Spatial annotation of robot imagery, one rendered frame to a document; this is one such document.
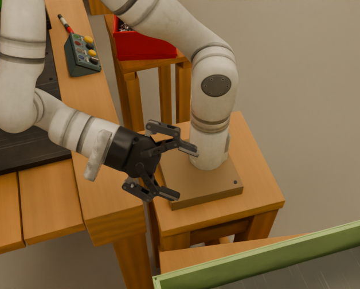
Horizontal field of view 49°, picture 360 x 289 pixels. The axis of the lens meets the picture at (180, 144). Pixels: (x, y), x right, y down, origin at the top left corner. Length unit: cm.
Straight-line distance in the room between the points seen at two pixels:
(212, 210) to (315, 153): 135
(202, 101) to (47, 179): 45
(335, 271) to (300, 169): 124
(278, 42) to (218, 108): 210
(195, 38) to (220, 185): 37
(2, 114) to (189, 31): 37
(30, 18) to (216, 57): 34
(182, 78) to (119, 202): 70
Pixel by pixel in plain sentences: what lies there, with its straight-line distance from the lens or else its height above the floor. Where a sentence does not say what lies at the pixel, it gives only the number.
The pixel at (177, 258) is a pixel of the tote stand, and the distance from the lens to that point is 99.
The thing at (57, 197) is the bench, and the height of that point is 88.
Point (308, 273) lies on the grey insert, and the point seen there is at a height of 85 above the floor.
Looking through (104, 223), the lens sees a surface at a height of 86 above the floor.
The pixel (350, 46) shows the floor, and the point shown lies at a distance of 303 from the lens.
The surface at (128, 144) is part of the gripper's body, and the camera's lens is 67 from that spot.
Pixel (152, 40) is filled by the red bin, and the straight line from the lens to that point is 138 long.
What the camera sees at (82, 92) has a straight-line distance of 120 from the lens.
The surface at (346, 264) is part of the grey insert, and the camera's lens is 100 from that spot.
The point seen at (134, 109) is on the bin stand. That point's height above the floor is 58.
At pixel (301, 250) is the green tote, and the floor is 91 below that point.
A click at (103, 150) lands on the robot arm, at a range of 63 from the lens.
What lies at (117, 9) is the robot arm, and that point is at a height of 133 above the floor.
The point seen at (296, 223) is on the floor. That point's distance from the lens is 200.
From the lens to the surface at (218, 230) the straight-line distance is 109.
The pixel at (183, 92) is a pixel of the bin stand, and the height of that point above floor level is 62.
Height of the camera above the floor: 171
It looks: 52 degrees down
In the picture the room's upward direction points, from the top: straight up
